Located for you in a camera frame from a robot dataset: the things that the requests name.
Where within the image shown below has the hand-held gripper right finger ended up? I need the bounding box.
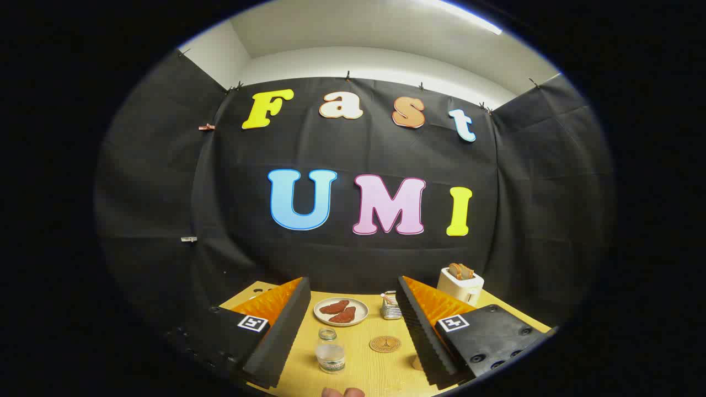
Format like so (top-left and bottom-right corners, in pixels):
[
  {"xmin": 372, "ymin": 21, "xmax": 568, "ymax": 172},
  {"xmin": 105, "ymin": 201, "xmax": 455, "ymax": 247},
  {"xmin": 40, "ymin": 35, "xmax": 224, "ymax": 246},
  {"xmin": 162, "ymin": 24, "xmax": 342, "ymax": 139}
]
[{"xmin": 396, "ymin": 276, "xmax": 554, "ymax": 387}]

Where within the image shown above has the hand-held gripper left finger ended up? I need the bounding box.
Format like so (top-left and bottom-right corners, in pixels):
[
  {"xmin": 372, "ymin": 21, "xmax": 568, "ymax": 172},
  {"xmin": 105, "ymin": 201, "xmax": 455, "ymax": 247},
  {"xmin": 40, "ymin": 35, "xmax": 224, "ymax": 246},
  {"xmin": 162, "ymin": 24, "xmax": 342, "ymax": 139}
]
[{"xmin": 165, "ymin": 277, "xmax": 312, "ymax": 389}]

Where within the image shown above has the round cork coaster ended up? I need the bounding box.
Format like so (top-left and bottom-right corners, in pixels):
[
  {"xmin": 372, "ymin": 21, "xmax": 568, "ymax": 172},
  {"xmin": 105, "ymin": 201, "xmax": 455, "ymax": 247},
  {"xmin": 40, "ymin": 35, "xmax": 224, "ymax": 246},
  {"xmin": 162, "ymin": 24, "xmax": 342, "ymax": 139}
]
[{"xmin": 369, "ymin": 336, "xmax": 402, "ymax": 353}]

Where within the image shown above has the clear plastic juice bottle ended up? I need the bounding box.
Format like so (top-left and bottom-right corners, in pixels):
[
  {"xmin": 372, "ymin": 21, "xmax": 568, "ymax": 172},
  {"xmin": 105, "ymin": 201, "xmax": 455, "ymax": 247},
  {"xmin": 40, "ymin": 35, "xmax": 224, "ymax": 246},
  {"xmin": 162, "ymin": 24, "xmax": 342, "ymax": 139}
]
[{"xmin": 315, "ymin": 328, "xmax": 346, "ymax": 374}]

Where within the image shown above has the wooden table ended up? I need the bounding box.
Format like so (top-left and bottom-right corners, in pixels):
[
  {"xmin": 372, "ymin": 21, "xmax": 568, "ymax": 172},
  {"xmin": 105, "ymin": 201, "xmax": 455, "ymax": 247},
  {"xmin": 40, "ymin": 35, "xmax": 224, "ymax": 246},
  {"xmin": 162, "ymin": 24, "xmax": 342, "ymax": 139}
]
[{"xmin": 220, "ymin": 281, "xmax": 552, "ymax": 397}]

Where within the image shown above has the white toaster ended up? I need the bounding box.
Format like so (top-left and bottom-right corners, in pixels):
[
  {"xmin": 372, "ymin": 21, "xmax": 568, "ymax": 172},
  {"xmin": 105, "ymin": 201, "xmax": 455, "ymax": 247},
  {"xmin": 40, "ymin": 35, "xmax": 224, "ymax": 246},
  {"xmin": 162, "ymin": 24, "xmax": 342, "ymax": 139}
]
[{"xmin": 437, "ymin": 267, "xmax": 485, "ymax": 307}]

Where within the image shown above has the white round plate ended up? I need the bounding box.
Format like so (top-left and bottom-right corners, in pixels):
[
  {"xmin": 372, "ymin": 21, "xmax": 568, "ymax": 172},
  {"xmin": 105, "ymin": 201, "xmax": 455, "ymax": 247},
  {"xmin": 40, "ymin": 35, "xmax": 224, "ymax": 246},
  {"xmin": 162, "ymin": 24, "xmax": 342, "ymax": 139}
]
[{"xmin": 313, "ymin": 297, "xmax": 369, "ymax": 328}]

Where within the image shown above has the black backdrop cloth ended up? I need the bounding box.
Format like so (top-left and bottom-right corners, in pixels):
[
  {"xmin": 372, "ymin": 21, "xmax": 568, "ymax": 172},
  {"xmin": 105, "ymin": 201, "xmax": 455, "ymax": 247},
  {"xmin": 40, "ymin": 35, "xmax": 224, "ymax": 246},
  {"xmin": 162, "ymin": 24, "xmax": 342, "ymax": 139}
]
[{"xmin": 94, "ymin": 47, "xmax": 616, "ymax": 342}]

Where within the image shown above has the metal wire basket holder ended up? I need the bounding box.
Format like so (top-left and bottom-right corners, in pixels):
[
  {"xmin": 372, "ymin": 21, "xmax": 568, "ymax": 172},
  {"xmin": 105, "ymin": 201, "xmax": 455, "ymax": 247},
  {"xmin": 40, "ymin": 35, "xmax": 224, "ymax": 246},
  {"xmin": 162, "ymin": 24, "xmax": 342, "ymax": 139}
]
[{"xmin": 380, "ymin": 291, "xmax": 403, "ymax": 320}]

